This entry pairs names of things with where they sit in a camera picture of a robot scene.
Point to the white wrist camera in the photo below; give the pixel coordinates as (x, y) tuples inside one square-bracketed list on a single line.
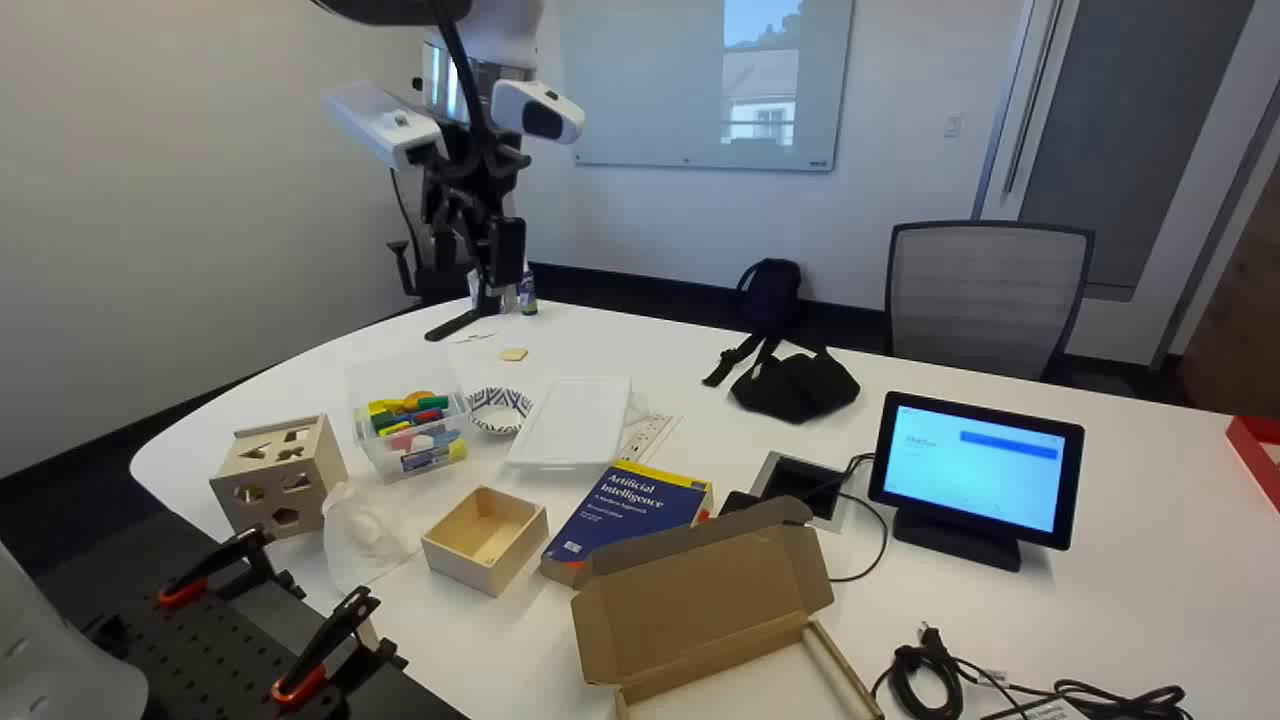
[(536, 109)]

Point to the blue book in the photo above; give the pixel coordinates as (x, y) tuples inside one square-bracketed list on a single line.
[(623, 504)]

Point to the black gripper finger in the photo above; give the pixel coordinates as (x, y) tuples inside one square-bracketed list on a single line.
[(480, 295), (525, 295)]

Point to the open cardboard box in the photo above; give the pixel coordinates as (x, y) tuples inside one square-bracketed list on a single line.
[(695, 600)]

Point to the wooden shape sorter cube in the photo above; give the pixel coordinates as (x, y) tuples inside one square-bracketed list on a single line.
[(277, 477)]

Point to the wall whiteboard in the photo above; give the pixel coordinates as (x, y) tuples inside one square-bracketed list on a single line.
[(711, 85)]

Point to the small open wooden box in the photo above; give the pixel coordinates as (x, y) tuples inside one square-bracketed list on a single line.
[(485, 537)]

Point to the orange black clamp right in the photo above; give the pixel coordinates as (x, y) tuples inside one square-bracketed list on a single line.
[(344, 629)]

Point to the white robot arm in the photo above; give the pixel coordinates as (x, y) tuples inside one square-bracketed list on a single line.
[(485, 41)]

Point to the grey mesh office chair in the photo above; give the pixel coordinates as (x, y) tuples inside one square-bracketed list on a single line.
[(987, 295)]

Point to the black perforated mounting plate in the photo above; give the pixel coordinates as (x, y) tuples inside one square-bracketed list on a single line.
[(214, 661)]

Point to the black tablet with stand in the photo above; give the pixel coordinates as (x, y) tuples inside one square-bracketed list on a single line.
[(978, 483)]

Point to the white flat tray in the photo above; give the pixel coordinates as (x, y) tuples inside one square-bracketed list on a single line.
[(575, 421)]

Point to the red object at edge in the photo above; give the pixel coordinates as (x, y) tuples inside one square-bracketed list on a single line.
[(1259, 443)]

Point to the black remote on table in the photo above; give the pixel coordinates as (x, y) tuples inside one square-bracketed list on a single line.
[(455, 327)]

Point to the white napkin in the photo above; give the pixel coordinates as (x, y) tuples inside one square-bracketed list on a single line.
[(364, 526)]

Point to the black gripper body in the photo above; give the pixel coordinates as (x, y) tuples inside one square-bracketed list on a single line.
[(464, 186)]

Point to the orange black clamp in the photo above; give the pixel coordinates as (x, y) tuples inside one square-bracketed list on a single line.
[(242, 552), (344, 629)]

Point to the clear plastic box of toys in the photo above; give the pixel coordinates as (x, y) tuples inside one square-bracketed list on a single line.
[(411, 424)]

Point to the black table power outlet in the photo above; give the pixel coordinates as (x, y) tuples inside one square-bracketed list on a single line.
[(802, 483)]

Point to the orange black clamp left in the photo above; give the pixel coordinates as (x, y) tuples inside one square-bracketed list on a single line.
[(242, 552)]

